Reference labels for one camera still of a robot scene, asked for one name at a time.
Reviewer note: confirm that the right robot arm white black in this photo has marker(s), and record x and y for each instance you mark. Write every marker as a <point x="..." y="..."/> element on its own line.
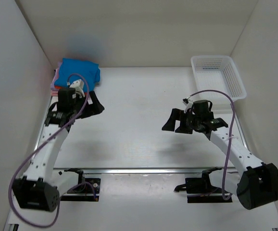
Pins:
<point x="255" y="184"/>

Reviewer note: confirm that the white plastic basket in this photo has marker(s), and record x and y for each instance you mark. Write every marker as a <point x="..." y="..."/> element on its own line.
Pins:
<point x="217" y="72"/>

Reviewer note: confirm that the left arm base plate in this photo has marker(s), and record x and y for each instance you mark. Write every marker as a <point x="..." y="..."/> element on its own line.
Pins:
<point x="88" y="192"/>

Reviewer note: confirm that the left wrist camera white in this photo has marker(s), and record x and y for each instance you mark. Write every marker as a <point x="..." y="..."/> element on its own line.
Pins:
<point x="77" y="85"/>

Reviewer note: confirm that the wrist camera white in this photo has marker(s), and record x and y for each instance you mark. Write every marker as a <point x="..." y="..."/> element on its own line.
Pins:
<point x="77" y="85"/>
<point x="187" y="102"/>

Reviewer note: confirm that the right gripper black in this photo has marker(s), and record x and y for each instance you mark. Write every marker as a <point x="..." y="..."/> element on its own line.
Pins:
<point x="176" y="115"/>

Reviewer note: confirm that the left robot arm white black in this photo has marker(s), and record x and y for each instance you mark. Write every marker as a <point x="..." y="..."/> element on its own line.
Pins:
<point x="40" y="187"/>

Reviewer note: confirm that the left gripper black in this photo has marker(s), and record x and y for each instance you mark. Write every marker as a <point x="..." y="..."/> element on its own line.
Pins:
<point x="93" y="107"/>

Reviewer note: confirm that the blue t shirt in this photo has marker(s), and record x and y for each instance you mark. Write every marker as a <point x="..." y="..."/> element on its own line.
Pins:
<point x="89" y="70"/>

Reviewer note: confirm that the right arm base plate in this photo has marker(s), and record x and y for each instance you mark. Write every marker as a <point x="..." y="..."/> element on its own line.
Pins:
<point x="200" y="190"/>

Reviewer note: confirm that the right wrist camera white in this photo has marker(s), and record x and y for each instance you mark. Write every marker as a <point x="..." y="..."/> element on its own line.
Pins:
<point x="187" y="102"/>

